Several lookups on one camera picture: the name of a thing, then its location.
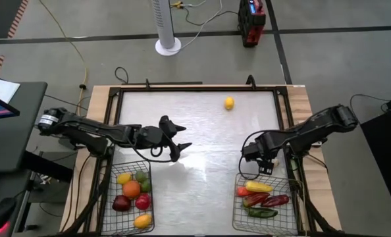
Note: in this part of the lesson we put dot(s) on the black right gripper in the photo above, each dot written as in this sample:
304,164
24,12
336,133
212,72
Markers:
259,148

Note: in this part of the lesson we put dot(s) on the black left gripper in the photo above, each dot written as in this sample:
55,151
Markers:
169,135

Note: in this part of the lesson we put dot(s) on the yellow corn cob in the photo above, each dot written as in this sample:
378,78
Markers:
258,187

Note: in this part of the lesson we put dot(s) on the dark red chili pepper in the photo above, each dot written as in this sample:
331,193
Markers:
276,200

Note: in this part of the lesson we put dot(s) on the bright red pepper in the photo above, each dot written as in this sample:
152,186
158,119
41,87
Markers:
242,191

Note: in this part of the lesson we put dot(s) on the green cucumber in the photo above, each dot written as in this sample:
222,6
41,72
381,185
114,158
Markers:
261,212

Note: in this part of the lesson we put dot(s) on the green lime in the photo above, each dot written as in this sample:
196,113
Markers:
146,186
140,175

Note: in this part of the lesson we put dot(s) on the yellow lemon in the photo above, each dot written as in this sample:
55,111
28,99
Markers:
124,178
229,103

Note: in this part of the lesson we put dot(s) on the orange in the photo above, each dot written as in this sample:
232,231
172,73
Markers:
131,189

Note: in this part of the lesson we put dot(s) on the red round fruit green stem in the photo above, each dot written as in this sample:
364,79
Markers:
143,201

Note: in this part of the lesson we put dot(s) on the dark red apple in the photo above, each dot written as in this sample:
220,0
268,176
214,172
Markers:
121,203

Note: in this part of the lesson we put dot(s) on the yellow orange mango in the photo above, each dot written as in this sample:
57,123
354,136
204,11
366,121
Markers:
142,221

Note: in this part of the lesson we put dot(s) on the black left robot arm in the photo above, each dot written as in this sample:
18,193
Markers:
83,130

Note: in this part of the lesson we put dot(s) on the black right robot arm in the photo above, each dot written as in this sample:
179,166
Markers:
314,126

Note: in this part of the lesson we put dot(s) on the red green chili pepper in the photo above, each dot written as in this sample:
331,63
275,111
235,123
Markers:
255,199

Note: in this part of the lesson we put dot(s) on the white tower fan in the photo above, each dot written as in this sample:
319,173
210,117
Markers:
164,23

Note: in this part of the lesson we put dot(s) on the black cabinet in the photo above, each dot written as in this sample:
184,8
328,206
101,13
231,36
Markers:
386,148

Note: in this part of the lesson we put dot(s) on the red black power station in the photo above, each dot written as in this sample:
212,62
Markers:
251,23

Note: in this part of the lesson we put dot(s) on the black desk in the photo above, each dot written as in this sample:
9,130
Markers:
14,145

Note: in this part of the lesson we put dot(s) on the white paper sheet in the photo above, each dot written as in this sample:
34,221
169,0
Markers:
1,87

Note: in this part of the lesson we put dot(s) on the black computer mouse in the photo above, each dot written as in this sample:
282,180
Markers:
2,214

